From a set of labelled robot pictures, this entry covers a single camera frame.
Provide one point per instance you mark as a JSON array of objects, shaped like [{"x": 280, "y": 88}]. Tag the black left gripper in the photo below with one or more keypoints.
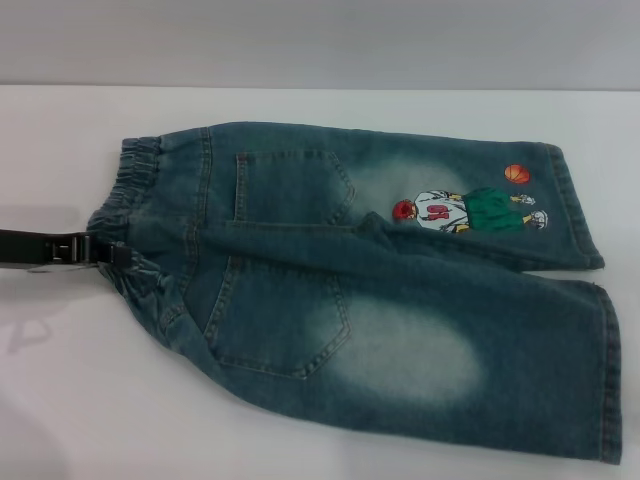
[{"x": 20, "y": 250}]

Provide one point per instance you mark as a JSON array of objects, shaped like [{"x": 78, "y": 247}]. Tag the blue denim shorts basketball print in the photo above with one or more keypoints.
[{"x": 375, "y": 300}]

